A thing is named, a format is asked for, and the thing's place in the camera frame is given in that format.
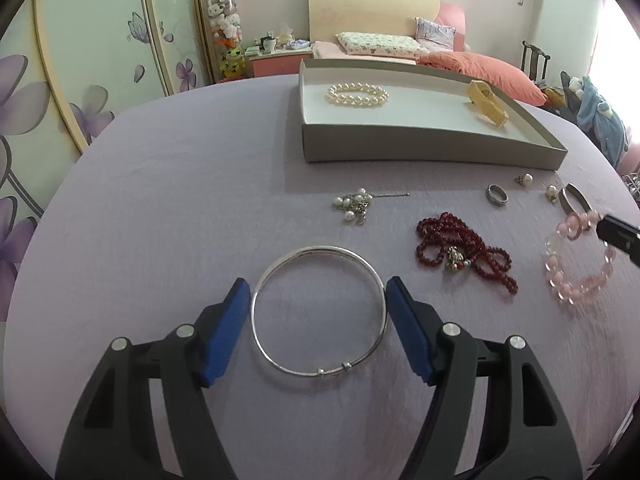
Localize dark red bead necklace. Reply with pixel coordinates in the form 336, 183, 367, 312
416, 212, 519, 297

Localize white pearl bracelet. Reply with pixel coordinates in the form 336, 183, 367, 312
326, 82, 390, 108

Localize dark wooden chair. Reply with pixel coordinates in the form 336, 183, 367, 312
521, 40, 552, 83

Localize blue plush toy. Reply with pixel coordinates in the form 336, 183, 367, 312
560, 71, 632, 168

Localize yellow wristwatch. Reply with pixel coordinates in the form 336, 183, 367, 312
466, 80, 510, 128

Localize beige and pink headboard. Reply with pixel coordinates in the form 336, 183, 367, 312
306, 0, 467, 53

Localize pearl charm bracelet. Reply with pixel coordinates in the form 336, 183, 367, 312
331, 187, 411, 227

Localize white shallow tray box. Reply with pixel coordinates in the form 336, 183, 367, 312
299, 58, 569, 172

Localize pink and beige nightstand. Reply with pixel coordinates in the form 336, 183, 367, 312
249, 42, 315, 79

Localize clear tube of plush toys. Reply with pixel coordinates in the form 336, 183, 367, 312
205, 0, 248, 82

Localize flower print wardrobe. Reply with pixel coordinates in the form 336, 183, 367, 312
0, 0, 216, 321

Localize floral white pillow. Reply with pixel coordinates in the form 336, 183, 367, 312
335, 31, 430, 57

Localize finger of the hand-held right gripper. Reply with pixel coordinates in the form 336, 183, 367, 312
596, 214, 640, 267

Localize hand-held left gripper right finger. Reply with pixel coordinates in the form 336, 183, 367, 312
385, 276, 586, 480

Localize pink bead bracelet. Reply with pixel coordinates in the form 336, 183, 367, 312
544, 210, 618, 306

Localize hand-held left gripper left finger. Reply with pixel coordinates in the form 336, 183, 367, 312
54, 277, 251, 480

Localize folded coral quilt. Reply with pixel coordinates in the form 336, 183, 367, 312
416, 51, 548, 107

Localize thin silver bangle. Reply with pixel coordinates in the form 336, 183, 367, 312
250, 245, 390, 378

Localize silver cuff bracelet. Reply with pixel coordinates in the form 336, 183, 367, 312
558, 183, 598, 221

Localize lilac patterned pillow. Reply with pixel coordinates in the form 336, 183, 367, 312
414, 17, 457, 51

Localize lilac tablecloth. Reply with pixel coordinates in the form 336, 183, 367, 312
0, 72, 640, 480

